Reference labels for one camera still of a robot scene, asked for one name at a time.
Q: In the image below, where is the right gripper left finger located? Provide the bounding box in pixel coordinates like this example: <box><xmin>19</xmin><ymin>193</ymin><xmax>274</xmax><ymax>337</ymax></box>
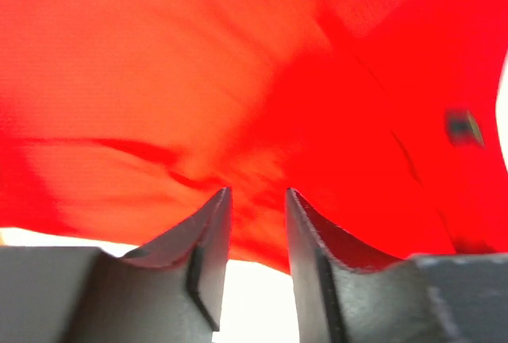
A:
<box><xmin>1</xmin><ymin>188</ymin><xmax>232</xmax><ymax>343</ymax></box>

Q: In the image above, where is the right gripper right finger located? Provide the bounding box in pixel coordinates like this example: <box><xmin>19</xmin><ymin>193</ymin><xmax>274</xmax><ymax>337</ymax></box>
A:
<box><xmin>286</xmin><ymin>189</ymin><xmax>507</xmax><ymax>342</ymax></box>

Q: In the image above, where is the red polo shirt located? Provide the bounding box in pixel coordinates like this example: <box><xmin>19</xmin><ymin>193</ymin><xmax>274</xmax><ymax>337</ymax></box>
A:
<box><xmin>1</xmin><ymin>0</ymin><xmax>507</xmax><ymax>271</ymax></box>

